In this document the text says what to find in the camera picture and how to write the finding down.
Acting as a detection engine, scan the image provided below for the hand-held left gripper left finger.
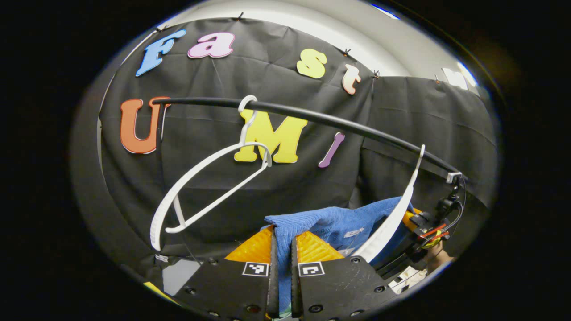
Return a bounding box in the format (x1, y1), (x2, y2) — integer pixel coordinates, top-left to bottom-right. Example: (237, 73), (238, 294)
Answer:
(172, 224), (281, 320)

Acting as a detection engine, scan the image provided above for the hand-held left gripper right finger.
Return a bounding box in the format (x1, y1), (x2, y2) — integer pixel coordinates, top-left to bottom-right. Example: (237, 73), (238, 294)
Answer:
(290, 230), (398, 320)

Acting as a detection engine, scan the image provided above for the white hanger with blue sweater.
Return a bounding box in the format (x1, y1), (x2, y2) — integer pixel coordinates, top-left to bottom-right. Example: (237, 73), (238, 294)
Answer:
(350, 144), (426, 263)

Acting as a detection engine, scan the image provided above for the blue knitted sweater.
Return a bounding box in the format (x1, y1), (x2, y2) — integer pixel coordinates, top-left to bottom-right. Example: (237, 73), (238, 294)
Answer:
(264, 196), (416, 315)

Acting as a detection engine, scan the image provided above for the empty white clothes hanger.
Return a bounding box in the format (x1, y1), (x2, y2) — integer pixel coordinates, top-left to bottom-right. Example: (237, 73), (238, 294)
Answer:
(149, 94), (273, 252)

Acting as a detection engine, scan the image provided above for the black clothes rack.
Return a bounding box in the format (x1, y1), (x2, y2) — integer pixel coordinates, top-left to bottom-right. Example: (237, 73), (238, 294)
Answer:
(152, 96), (467, 181)

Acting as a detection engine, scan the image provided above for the small ceiling light panel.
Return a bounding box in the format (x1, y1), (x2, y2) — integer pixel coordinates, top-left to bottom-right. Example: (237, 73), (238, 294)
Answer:
(441, 62), (479, 91)

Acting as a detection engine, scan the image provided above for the black backdrop cloth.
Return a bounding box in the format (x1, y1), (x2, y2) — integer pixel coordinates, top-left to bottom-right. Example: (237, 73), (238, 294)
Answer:
(71, 17), (499, 286)

